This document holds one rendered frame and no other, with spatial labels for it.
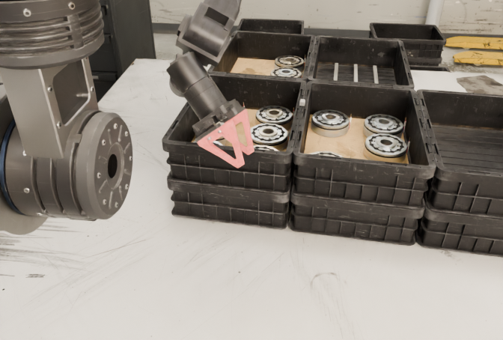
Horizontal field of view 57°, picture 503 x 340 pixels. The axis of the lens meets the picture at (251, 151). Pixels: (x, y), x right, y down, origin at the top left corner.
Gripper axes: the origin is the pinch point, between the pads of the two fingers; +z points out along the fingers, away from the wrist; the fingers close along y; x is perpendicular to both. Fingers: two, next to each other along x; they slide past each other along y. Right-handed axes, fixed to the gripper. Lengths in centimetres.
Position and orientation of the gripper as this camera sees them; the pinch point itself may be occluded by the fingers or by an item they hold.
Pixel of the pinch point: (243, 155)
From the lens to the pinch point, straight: 80.4
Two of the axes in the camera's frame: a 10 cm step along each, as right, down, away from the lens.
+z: 5.6, 8.3, 0.9
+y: 1.7, -2.2, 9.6
